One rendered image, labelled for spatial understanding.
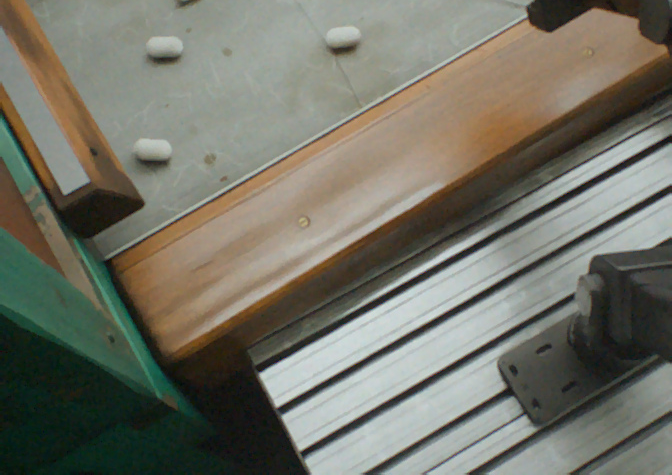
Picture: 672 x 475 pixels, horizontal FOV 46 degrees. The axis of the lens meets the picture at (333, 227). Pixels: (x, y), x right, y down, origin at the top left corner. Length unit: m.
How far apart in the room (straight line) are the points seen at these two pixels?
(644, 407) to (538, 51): 0.34
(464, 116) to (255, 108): 0.20
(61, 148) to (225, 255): 0.16
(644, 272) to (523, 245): 0.19
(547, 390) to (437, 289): 0.14
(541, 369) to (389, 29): 0.36
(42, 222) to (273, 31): 0.32
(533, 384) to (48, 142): 0.47
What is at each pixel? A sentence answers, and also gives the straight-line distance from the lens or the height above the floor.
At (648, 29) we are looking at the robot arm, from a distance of 0.51.
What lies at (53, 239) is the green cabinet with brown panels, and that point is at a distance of 0.60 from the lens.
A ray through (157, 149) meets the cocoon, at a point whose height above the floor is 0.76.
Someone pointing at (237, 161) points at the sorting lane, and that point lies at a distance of 0.74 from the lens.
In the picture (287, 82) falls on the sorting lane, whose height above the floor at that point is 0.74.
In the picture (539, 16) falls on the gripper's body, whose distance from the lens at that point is 0.63.
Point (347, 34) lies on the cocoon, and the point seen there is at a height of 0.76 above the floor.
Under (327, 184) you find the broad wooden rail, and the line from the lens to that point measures 0.70.
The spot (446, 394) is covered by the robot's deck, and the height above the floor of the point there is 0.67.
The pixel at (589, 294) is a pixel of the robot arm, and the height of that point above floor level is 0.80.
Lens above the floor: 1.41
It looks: 70 degrees down
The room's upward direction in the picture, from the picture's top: 3 degrees counter-clockwise
